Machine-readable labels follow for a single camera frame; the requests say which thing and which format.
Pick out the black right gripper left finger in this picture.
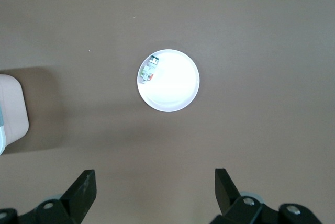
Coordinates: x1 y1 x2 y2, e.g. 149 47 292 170
0 169 97 224

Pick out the white plastic container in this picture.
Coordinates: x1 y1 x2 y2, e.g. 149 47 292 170
0 74 29 146

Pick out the white and green switch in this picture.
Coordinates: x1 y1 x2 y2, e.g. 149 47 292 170
139 55 160 85

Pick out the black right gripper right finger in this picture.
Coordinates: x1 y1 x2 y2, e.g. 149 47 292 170
210 167 322 224

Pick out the pink round plate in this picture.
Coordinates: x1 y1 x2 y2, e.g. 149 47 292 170
137 49 200 113

